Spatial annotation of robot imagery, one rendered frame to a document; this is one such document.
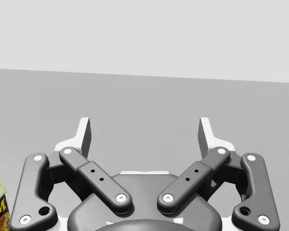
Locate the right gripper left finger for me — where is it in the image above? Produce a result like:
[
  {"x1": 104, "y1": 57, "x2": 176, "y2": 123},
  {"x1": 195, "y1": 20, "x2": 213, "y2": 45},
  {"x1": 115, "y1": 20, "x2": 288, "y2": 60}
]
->
[{"x1": 9, "y1": 117, "x2": 133, "y2": 231}]

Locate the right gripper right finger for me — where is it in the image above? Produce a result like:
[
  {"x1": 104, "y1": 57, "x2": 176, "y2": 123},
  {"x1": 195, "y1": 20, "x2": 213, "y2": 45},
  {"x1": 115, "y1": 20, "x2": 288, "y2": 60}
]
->
[{"x1": 157, "y1": 117, "x2": 281, "y2": 231}]

